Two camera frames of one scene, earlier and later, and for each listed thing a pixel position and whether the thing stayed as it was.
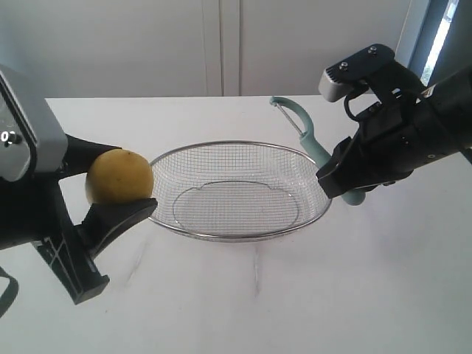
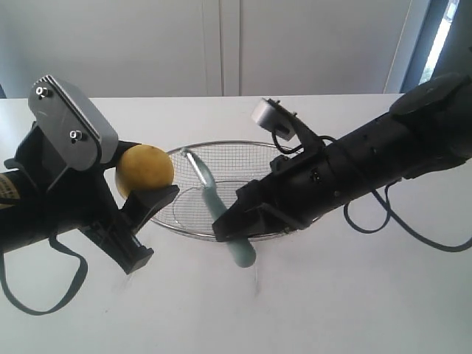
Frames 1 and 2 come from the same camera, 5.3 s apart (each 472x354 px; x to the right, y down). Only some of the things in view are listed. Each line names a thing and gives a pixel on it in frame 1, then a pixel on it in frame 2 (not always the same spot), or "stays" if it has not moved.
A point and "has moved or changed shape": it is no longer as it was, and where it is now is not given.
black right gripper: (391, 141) to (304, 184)
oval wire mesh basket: (237, 191) stays
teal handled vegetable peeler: (316, 151) has moved or changed shape
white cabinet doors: (109, 49) stays
